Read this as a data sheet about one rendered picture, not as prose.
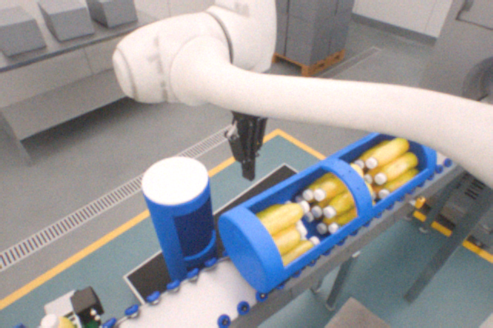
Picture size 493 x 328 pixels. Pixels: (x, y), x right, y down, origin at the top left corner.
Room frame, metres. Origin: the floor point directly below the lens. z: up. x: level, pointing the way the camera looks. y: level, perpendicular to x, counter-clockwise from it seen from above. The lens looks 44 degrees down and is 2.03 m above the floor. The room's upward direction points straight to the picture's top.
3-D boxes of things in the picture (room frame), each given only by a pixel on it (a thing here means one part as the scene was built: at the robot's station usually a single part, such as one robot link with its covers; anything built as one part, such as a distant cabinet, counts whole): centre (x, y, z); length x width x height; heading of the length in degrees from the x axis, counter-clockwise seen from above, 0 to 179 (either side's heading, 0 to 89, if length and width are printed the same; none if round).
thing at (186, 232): (0.97, 0.30, 0.59); 0.28 x 0.28 x 0.88
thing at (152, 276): (1.32, 0.04, 0.07); 1.50 x 0.52 x 0.15; 134
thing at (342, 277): (0.87, -0.52, 0.31); 0.06 x 0.06 x 0.63; 35
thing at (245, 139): (0.57, 0.00, 1.57); 0.04 x 0.01 x 0.11; 50
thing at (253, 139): (0.59, -0.01, 1.57); 0.04 x 0.01 x 0.11; 50
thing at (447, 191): (1.44, -1.32, 0.31); 0.06 x 0.06 x 0.63; 35
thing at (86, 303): (0.46, 0.52, 0.95); 0.10 x 0.07 x 0.10; 35
